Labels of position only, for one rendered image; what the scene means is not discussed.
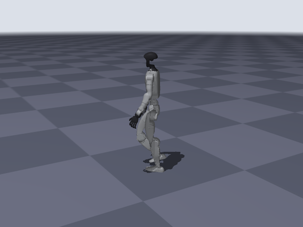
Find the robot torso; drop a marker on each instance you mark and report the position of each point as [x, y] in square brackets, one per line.
[155, 91]

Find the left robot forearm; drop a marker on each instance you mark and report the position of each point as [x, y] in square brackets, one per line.
[144, 103]

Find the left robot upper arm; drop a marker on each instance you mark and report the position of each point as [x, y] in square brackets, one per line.
[149, 84]

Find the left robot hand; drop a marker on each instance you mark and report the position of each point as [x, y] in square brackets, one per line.
[134, 120]

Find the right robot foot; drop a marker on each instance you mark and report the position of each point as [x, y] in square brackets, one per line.
[162, 156]

